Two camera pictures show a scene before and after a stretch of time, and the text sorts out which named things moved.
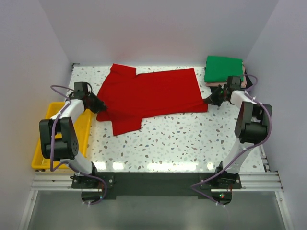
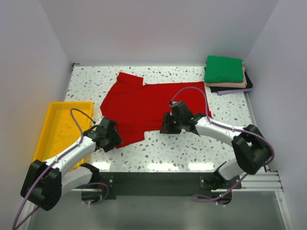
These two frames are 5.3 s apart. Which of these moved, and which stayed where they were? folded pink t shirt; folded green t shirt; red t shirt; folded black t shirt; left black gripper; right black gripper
Moved: red t shirt; left black gripper; right black gripper
Stayed: folded black t shirt; folded pink t shirt; folded green t shirt
